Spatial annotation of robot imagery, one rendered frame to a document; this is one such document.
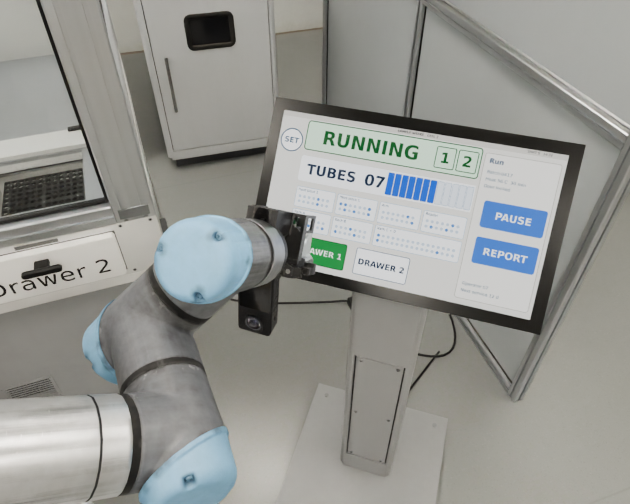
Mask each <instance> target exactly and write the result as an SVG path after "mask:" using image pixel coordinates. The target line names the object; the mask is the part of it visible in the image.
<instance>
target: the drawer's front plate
mask: <svg viewBox="0 0 630 504"><path fill-rule="evenodd" d="M44 259H49V261H50V266H52V265H56V264H61V265H62V271H61V272H57V273H53V274H56V284H53V283H52V282H51V281H50V280H49V279H48V278H47V284H48V286H44V285H43V284H42V283H41V282H40V281H39V280H38V279H37V278H40V279H41V280H42V281H43V282H44V283H45V276H48V277H49V278H50V279H51V280H52V281H53V282H54V278H53V274H48V275H44V276H40V277H35V278H31V279H27V280H31V281H33V282H34V284H35V286H36V287H37V289H34V288H33V289H32V290H29V291H26V290H24V289H23V286H24V285H26V284H30V283H31V282H24V283H21V282H22V281H25V280H23V279H22V278H21V273H22V272H25V271H30V270H34V262H35V261H39V260H44ZM101 259H104V260H107V261H108V264H107V266H106V267H105V269H104V270H103V271H106V270H110V269H111V271H109V272H104V273H99V272H100V270H101V269H102V268H103V267H104V265H105V262H104V261H100V262H98V263H96V261H98V260H101ZM82 267H85V269H81V271H80V272H81V274H82V277H83V278H80V276H79V273H78V271H77V269H78V268H79V270H80V268H82ZM64 271H71V272H73V273H74V275H72V276H68V277H64V278H65V279H72V278H74V277H75V279H74V280H71V281H64V280H63V279H62V278H61V273H62V272H64ZM126 272H127V271H126V265H125V262H124V260H123V257H122V254H121V251H120V248H119V245H118V243H117V240H116V237H115V234H114V233H112V232H109V233H104V234H99V235H95V236H90V237H86V238H81V239H77V240H72V241H67V242H63V243H58V244H54V245H49V246H45V247H40V248H35V249H31V250H26V251H22V252H17V253H13V254H8V255H3V256H0V285H2V286H4V287H5V289H6V294H5V295H4V296H2V297H0V304H3V303H7V302H11V301H15V300H19V299H24V298H28V297H32V296H36V295H40V294H44V293H49V292H53V291H57V290H61V289H65V288H70V287H74V286H78V285H82V284H86V283H90V282H95V281H99V280H103V279H107V278H111V277H116V276H120V275H124V274H126ZM16 282H17V283H18V284H15V285H14V286H13V288H14V290H15V292H16V293H15V294H14V293H13V291H12V290H11V288H10V286H9V284H11V285H12V284H13V283H16ZM2 294H3V289H2V288H1V287H0V295H2Z"/></svg>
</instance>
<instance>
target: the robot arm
mask: <svg viewBox="0 0 630 504"><path fill-rule="evenodd" d="M298 217H299V218H298ZM309 218H311V224H310V228H309V230H307V225H308V219H309ZM315 220H316V216H312V215H303V214H298V213H293V212H288V211H283V210H278V209H273V208H268V206H261V205H253V206H252V205H248V209H247V215H246V218H226V217H223V216H218V215H202V216H197V217H194V218H188V219H184V220H181V221H179V222H177V223H175V224H173V225H172V226H170V227H169V228H168V229H167V230H166V231H165V232H164V233H163V235H162V236H161V238H160V239H159V243H158V246H157V249H156V252H155V255H154V263H153V264H152V265H151V266H150V267H149V268H148V269H147V270H146V271H145V272H144V273H143V274H142V275H140V276H139V277H138V278H137V279H136V280H135V281H134V282H133V283H132V284H131V285H130V286H129V287H128V288H127V289H126V290H125V291H124V292H123V293H121V294H120V295H119V296H118V297H117V298H116V299H114V300H112V301H111V302H110V303H108V304H107V305H106V306H105V307H104V308H103V310H102V311H101V313H100V315H99V316H98V317H97V318H96V319H95V321H94V322H93V323H92V324H91V325H90V326H89V327H88V328H87V330H86V331H85V333H84V336H83V341H82V347H83V352H84V355H85V358H86V359H88V360H90V361H91V363H92V364H93V365H92V369H93V370H94V371H95V372H96V373H97V374H98V375H99V376H100V377H102V378H103V379H105V380H106V381H108V382H110V383H113V384H116V385H118V388H119V393H120V394H117V393H112V394H93V395H74V396H54V397H35V398H16V399H0V504H77V503H83V502H89V501H95V500H100V499H106V498H112V497H117V496H122V495H123V496H124V495H130V494H135V493H139V495H138V496H139V502H140V503H142V504H218V503H219V502H220V501H221V500H223V499H224V498H225V497H226V496H227V494H228V493H229V492H230V491H231V489H232V488H233V487H234V485H235V482H236V479H237V467H236V464H235V460H234V457H233V454H232V450H231V447H230V443H229V440H228V436H229V432H228V429H227V427H225V426H224V424H223V421H222V418H221V415H220V413H219V410H218V407H217V404H216V401H215V398H214V395H213V392H212V389H211V387H210V384H209V381H208V378H207V375H206V372H205V368H204V365H203V362H202V359H201V356H200V353H199V351H198V348H197V345H196V342H195V339H194V336H193V334H194V332H195V331H196V330H198V329H199V328H200V327H201V326H202V325H203V324H204V323H205V322H206V321H208V320H209V319H210V318H211V317H212V315H213V314H215V313H216V312H217V311H218V310H219V309H220V308H221V307H222V306H223V305H225V304H226V303H227V302H228V301H229V300H230V299H231V298H232V297H234V296H235V295H236V294H238V325H239V328H241V329H244V330H247V331H251V332H254V333H258V334H261V335H265V336H269V335H270V334H271V332H272V331H273V329H274V327H275V325H276V323H277V315H278V296H279V279H280V278H281V276H282V277H286V278H294V279H295V278H302V275H305V276H309V275H314V274H315V270H316V265H317V264H314V263H313V258H312V256H311V255H310V248H311V241H312V234H313V231H314V226H315ZM306 233H307V235H306ZM305 237H306V238H305Z"/></svg>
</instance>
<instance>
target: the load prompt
mask: <svg viewBox="0 0 630 504"><path fill-rule="evenodd" d="M303 149H305V150H311V151H316V152H322V153H328V154H333V155H339V156H345V157H350V158H356V159H362V160H367V161H373V162H379V163H385V164H390V165H396V166H402V167H407V168H413V169H419V170H424V171H430V172H436V173H441V174H447V175H453V176H458V177H464V178H470V179H475V180H477V179H478V175H479V171H480V166H481V162H482V157H483V153H484V148H480V147H474V146H468V145H462V144H455V143H449V142H443V141H437V140H431V139H425V138H419V137H412V136H406V135H400V134H394V133H388V132H382V131H376V130H369V129H363V128H357V127H351V126H345V125H339V124H333V123H327V122H320V121H314V120H309V123H308V128H307V133H306V138H305V143H304V148H303Z"/></svg>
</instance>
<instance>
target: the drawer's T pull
mask: <svg viewBox="0 0 630 504"><path fill-rule="evenodd" d="M61 271H62V265H61V264H56V265H52V266H50V261H49V259H44V260H39V261H35V262H34V270H30V271H25V272H22V273H21V278H22V279H23V280H27V279H31V278H35V277H40V276H44V275H48V274H53V273H57V272H61Z"/></svg>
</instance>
